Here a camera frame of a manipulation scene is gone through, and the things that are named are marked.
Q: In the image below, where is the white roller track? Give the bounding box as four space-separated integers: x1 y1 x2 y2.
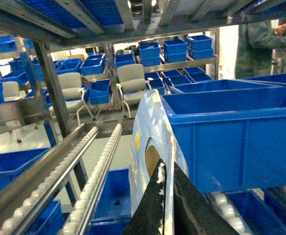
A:
59 123 123 235

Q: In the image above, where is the grey office chair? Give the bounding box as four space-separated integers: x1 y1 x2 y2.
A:
116 64 153 118

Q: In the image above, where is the large blue bin behind tray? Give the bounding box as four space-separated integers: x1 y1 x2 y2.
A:
161 87 286 193

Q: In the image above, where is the person in green jacket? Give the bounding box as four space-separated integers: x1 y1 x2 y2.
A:
235 20 286 79

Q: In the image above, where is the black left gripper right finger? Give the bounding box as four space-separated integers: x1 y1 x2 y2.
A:
174 164 238 235

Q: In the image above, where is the flower gift bag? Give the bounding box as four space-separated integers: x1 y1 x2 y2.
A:
129 90 189 235

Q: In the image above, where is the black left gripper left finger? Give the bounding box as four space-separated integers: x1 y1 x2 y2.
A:
122 160 166 235

